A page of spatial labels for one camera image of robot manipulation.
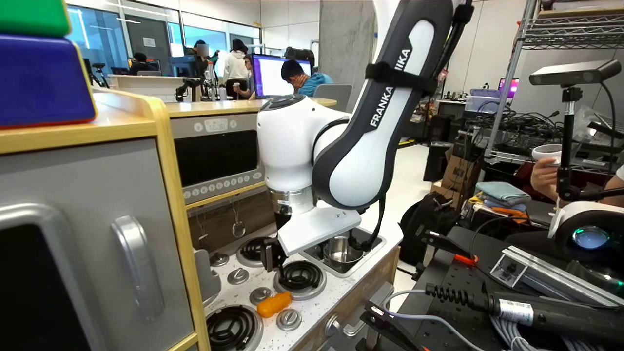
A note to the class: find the black backpack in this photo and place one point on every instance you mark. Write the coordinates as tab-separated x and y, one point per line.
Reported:
426	226

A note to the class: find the white VR controller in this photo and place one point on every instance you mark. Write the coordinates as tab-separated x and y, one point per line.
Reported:
547	153

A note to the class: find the bare person hand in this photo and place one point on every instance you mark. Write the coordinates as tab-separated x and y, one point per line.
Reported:
545	179

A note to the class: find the person in white shirt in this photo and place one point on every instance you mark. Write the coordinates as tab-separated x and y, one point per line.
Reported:
237	70

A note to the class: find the person forearm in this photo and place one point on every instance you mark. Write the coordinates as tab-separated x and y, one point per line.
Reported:
615	183

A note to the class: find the black clamp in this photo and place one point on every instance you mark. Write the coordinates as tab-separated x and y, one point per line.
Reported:
387	325

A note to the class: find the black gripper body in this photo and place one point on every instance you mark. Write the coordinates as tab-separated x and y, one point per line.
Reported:
281	218

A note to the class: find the black camera stand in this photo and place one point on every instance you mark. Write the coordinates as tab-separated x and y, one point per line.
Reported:
568	130

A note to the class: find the black toy stove burner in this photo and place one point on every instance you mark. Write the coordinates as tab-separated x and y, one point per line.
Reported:
250	251
299	280
233	329

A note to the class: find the orange toy object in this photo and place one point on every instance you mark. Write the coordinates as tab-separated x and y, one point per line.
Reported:
274	305

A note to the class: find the grey toy microwave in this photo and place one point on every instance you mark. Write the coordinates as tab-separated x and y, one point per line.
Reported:
215	157

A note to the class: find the metal shelf pole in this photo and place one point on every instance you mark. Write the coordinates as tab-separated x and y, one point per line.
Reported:
510	71

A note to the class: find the computer monitor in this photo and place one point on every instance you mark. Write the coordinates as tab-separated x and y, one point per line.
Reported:
268	79

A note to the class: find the person in blue shirt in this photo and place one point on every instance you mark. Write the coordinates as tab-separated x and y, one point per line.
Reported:
309	83

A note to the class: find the blue block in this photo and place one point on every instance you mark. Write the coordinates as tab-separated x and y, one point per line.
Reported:
42	81

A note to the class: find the blue folded cloth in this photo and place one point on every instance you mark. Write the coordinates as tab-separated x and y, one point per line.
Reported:
502	192

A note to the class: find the grey toy sink basin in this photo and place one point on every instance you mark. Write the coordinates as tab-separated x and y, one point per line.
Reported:
315	255

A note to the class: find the silver pot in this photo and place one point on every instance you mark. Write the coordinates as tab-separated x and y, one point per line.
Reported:
342	251

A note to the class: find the black stereo camera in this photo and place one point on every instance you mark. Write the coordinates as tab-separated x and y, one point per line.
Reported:
572	73

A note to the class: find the wooden toy kitchen unit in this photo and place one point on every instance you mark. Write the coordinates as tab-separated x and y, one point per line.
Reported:
79	196

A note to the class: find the green block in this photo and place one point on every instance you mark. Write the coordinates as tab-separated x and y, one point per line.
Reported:
32	17

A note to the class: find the white VR headset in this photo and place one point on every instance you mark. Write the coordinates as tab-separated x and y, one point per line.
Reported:
586	227

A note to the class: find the seated person in dark clothes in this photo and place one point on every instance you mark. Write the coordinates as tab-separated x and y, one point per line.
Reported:
139	64

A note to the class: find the grey stove knob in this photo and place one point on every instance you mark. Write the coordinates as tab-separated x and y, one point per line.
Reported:
289	321
260	296
239	276
219	259

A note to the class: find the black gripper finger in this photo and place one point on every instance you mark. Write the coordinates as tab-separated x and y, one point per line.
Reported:
274	255

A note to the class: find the white black Franka robot arm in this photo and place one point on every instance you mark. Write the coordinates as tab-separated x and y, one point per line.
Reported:
363	144

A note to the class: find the person in black shirt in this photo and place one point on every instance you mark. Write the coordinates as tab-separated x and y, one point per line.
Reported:
202	62

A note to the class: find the silver aluminium extrusion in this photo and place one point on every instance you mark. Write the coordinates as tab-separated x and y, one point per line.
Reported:
553	276

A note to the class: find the brown cardboard box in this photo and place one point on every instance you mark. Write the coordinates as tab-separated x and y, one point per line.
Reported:
459	177

